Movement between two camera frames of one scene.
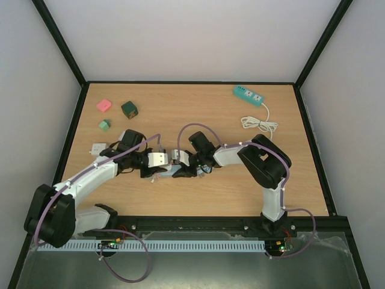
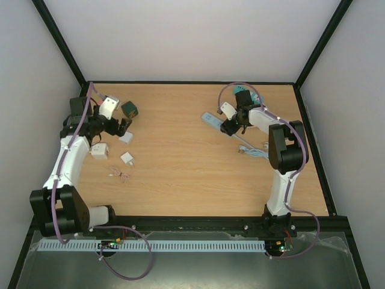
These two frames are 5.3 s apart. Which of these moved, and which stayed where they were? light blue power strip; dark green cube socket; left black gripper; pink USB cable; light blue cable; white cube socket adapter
Moved: pink USB cable; light blue power strip; light blue cable; left black gripper
Stayed: white cube socket adapter; dark green cube socket
